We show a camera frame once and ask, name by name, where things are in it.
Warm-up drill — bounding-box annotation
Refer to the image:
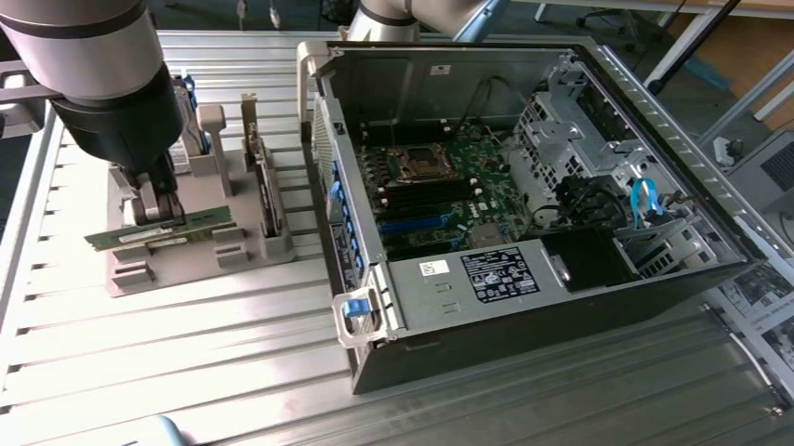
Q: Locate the light blue rounded object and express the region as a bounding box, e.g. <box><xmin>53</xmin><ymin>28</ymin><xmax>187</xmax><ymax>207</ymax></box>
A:
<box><xmin>108</xmin><ymin>414</ymin><xmax>188</xmax><ymax>446</ymax></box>

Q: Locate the black RAM slot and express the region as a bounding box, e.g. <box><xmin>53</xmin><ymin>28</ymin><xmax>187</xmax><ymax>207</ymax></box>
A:
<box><xmin>381</xmin><ymin>179</ymin><xmax>474</xmax><ymax>201</ymax></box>
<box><xmin>387</xmin><ymin>188</ymin><xmax>478</xmax><ymax>211</ymax></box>

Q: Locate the light blue wire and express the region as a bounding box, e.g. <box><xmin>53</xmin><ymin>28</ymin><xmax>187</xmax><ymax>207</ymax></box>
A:
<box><xmin>627</xmin><ymin>177</ymin><xmax>670</xmax><ymax>230</ymax></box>

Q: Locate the grey parts rack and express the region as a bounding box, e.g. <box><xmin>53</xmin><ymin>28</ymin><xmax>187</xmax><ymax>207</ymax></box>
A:
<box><xmin>103</xmin><ymin>103</ymin><xmax>297</xmax><ymax>299</ymax></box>

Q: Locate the CPU socket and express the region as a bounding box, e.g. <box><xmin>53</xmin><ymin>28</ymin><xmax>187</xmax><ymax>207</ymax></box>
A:
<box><xmin>384</xmin><ymin>145</ymin><xmax>462</xmax><ymax>186</ymax></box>

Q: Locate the printed newspaper sheet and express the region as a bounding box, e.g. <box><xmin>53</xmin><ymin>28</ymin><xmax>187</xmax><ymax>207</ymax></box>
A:
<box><xmin>712</xmin><ymin>259</ymin><xmax>794</xmax><ymax>387</ymax></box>

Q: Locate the black office chair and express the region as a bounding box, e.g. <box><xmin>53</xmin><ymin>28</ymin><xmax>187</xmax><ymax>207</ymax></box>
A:
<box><xmin>574</xmin><ymin>0</ymin><xmax>650</xmax><ymax>53</ymax></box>

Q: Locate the thin black wire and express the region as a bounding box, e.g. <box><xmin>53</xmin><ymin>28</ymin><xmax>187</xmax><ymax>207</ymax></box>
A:
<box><xmin>456</xmin><ymin>75</ymin><xmax>518</xmax><ymax>136</ymax></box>

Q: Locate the blue expansion slot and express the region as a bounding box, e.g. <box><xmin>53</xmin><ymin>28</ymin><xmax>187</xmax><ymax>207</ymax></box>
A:
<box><xmin>376</xmin><ymin>216</ymin><xmax>458</xmax><ymax>236</ymax></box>

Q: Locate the black fan shroud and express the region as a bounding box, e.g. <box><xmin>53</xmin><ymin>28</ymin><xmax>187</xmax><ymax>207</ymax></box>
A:
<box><xmin>539</xmin><ymin>226</ymin><xmax>644</xmax><ymax>293</ymax></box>

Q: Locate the green motherboard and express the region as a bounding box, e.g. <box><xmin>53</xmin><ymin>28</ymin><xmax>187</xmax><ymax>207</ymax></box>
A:
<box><xmin>355</xmin><ymin>119</ymin><xmax>536</xmax><ymax>262</ymax></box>

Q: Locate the graphics card with metal bracket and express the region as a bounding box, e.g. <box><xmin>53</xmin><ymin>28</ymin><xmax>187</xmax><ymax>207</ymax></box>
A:
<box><xmin>237</xmin><ymin>91</ymin><xmax>288</xmax><ymax>243</ymax></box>

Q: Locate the black wire bundle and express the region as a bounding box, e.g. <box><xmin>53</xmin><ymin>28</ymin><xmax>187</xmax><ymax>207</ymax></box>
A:
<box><xmin>530</xmin><ymin>175</ymin><xmax>631</xmax><ymax>233</ymax></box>

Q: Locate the white power strip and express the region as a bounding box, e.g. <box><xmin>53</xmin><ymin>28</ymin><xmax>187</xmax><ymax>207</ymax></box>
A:
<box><xmin>711</xmin><ymin>134</ymin><xmax>747</xmax><ymax>164</ymax></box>

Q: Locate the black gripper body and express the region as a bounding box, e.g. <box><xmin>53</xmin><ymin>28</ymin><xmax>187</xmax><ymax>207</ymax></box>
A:
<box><xmin>51</xmin><ymin>76</ymin><xmax>188</xmax><ymax>190</ymax></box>

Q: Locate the silver disk bay cage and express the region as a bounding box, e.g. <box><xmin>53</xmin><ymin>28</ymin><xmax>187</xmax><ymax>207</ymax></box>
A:
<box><xmin>508</xmin><ymin>87</ymin><xmax>646</xmax><ymax>196</ymax></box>

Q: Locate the black open PC case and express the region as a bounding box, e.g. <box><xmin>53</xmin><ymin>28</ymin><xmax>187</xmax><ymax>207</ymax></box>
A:
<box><xmin>295</xmin><ymin>38</ymin><xmax>772</xmax><ymax>397</ymax></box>

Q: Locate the black tripod pole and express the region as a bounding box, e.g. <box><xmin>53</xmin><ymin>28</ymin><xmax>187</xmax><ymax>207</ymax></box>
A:
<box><xmin>646</xmin><ymin>0</ymin><xmax>750</xmax><ymax>90</ymax></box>

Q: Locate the hard disk with blue frame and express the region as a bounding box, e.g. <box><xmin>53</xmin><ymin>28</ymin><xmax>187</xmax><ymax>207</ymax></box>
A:
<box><xmin>165</xmin><ymin>72</ymin><xmax>212</xmax><ymax>177</ymax></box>

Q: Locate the grey power supply unit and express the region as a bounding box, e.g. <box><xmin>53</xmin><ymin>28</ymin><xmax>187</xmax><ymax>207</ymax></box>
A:
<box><xmin>381</xmin><ymin>239</ymin><xmax>570</xmax><ymax>332</ymax></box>

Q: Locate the white cable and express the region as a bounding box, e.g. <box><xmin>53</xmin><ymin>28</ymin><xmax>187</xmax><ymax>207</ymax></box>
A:
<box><xmin>703</xmin><ymin>301</ymin><xmax>794</xmax><ymax>417</ymax></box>

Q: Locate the grey computer box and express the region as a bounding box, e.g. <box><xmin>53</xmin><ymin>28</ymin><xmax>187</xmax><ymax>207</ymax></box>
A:
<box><xmin>722</xmin><ymin>128</ymin><xmax>794</xmax><ymax>247</ymax></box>

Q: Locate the green RAM stick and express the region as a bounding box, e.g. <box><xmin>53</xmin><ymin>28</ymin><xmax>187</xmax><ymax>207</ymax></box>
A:
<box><xmin>83</xmin><ymin>206</ymin><xmax>236</xmax><ymax>253</ymax></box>
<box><xmin>109</xmin><ymin>221</ymin><xmax>241</xmax><ymax>259</ymax></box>

